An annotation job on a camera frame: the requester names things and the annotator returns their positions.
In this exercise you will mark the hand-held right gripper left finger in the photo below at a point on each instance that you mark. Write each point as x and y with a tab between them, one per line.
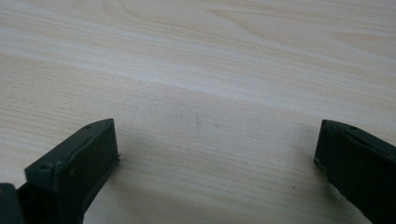
74	174

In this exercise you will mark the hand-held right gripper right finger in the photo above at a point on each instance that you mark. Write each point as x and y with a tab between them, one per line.
361	168

